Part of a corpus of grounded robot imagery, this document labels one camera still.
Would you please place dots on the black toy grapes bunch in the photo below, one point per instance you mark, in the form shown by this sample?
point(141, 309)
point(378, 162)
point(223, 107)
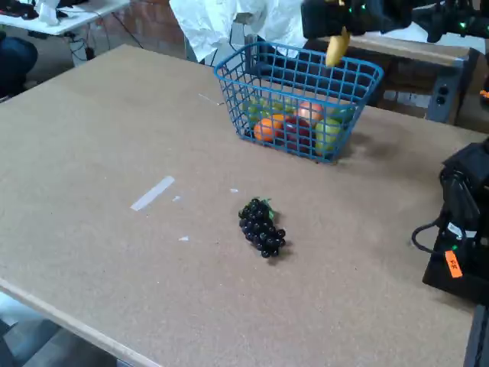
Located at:
point(261, 229)

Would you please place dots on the orange toy fruit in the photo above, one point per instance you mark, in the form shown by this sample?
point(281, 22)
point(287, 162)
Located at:
point(266, 130)

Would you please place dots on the white plastic sheet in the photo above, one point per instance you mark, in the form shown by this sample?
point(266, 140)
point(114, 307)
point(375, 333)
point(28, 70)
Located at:
point(206, 23)

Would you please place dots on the red toy pomegranate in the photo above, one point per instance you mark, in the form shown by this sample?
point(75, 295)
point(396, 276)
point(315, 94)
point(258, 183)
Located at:
point(296, 134)

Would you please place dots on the white desk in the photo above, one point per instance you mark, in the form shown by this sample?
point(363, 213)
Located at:
point(76, 17)

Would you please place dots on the yellow toy banana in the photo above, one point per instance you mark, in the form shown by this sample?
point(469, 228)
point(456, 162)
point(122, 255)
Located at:
point(336, 49)

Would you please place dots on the wooden workbench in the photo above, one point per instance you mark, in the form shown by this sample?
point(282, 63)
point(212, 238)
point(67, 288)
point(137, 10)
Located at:
point(412, 49)

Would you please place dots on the long white tape strip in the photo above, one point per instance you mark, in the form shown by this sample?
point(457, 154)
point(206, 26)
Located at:
point(153, 193)

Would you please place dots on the person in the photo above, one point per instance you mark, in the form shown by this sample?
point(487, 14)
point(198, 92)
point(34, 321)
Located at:
point(15, 61)

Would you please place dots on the round green toy fruit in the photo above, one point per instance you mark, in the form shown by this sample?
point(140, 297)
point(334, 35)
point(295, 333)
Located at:
point(328, 135)

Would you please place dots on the green toy grapes bunch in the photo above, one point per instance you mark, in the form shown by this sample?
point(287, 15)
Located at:
point(263, 109)

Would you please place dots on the white folded stand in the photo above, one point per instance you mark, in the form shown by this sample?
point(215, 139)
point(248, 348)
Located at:
point(47, 11)

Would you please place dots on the red orange toy apple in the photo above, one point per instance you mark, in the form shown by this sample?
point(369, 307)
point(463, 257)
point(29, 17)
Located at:
point(310, 111)

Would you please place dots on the grey power outlet box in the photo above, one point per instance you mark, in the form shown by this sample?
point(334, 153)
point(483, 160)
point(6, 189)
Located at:
point(442, 95)

